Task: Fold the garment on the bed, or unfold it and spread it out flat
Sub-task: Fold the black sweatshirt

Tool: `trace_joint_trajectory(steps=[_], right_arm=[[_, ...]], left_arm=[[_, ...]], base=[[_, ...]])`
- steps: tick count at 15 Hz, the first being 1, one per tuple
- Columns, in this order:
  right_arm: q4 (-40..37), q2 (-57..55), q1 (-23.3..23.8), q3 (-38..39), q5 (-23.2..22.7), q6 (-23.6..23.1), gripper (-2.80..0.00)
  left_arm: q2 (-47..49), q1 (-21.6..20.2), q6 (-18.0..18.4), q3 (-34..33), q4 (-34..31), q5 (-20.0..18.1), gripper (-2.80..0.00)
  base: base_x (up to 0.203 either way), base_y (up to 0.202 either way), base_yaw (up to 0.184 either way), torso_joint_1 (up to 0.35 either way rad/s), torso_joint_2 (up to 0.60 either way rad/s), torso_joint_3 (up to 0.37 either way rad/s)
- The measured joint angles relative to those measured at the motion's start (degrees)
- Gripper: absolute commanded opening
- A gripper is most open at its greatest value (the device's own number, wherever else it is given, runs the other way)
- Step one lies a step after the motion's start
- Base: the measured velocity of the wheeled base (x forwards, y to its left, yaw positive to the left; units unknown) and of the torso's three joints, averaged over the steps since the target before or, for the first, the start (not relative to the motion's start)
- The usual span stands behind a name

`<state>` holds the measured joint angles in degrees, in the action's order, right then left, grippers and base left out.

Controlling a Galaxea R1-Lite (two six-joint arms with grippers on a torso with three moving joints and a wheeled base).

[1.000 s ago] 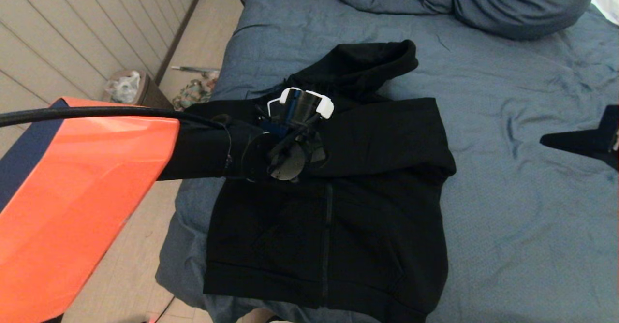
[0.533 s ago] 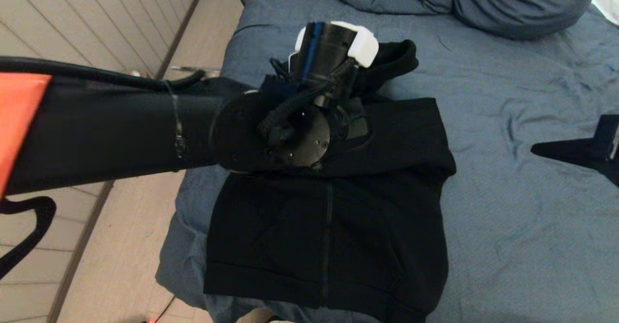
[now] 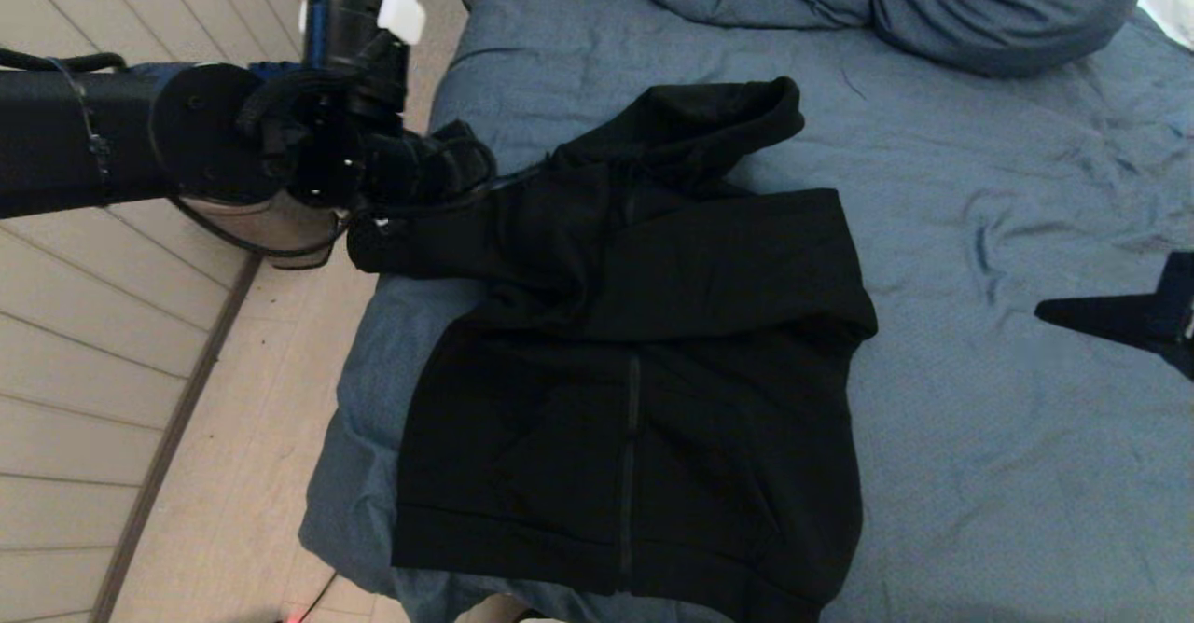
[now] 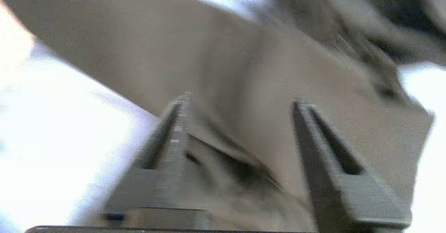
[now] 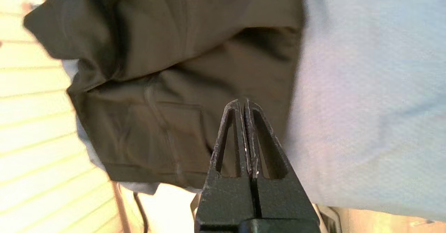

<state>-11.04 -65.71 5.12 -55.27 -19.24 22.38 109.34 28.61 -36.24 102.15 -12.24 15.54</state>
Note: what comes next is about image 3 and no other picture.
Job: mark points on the blue pillow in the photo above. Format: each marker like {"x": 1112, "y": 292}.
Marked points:
{"x": 1007, "y": 7}

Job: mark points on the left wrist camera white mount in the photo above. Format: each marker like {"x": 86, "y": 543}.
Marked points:
{"x": 359, "y": 35}

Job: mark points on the brown trash bin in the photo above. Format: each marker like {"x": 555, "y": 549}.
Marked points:
{"x": 270, "y": 227}

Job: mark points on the black garment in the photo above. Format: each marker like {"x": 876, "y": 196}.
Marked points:
{"x": 634, "y": 371}

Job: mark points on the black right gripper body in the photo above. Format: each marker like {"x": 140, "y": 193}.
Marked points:
{"x": 1180, "y": 306}

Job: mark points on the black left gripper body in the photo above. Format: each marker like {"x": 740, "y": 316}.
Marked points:
{"x": 429, "y": 166}

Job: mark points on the blue bed sheet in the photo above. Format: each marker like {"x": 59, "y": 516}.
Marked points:
{"x": 979, "y": 464}

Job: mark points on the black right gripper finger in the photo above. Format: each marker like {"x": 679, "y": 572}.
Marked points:
{"x": 1110, "y": 329}
{"x": 1110, "y": 308}

